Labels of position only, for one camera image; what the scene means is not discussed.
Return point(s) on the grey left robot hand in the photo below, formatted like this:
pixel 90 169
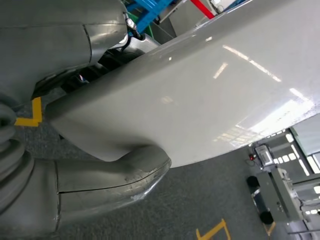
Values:
pixel 50 49

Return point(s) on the blue metal shelf rack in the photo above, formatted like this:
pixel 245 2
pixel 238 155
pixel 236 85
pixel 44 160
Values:
pixel 147 10

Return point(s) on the yellow floor tape square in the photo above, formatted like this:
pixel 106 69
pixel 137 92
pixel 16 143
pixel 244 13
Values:
pixel 37 109

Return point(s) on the red barrier belt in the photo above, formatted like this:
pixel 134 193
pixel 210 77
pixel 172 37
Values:
pixel 202 8

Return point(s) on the grey wheeled machine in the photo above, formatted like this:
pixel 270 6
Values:
pixel 280 192

